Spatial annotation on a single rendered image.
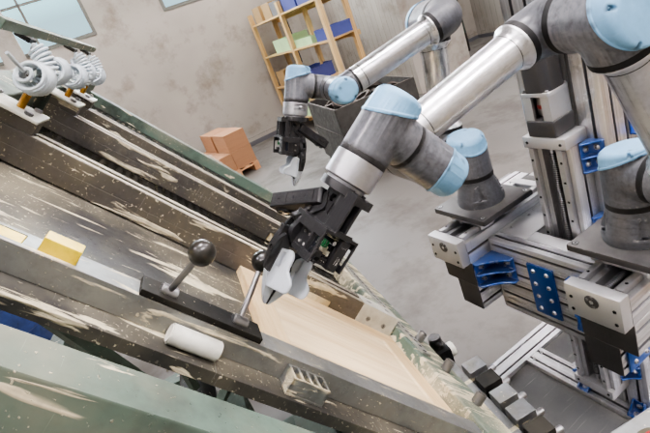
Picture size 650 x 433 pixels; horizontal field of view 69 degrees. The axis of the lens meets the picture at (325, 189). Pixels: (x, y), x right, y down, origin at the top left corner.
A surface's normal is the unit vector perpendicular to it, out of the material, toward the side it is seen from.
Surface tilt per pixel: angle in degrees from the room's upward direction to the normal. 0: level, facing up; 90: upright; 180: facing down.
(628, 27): 83
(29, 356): 54
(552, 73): 90
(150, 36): 90
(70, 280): 90
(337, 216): 40
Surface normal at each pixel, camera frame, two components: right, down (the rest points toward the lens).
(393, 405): 0.30, 0.23
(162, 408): 0.52, -0.85
